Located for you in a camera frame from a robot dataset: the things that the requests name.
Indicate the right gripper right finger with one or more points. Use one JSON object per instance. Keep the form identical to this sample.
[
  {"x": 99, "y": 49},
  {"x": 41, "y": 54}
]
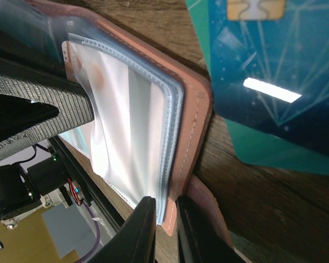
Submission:
[{"x": 197, "y": 239}]

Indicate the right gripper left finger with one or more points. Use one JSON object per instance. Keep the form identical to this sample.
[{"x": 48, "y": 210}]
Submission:
[{"x": 135, "y": 241}]

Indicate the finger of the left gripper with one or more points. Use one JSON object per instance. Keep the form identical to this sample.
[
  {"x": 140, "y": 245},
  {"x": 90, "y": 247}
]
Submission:
[{"x": 37, "y": 101}]

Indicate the pink leather card holder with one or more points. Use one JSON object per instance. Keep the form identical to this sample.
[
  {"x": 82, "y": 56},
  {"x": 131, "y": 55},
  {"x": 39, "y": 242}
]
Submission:
[{"x": 44, "y": 26}]

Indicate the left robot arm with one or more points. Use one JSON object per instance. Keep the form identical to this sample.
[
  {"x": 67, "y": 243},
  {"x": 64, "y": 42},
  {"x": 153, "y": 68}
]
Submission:
[{"x": 21, "y": 190}]

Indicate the teal VIP card lower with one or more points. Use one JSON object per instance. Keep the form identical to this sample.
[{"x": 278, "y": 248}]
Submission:
[{"x": 252, "y": 146}]

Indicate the dark blue card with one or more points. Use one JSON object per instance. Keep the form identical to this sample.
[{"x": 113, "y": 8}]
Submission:
[{"x": 270, "y": 67}]

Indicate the black aluminium front rail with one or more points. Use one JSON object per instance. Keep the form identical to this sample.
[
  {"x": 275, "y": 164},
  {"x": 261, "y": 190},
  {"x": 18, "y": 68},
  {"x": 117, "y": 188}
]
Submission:
[{"x": 79, "y": 167}]

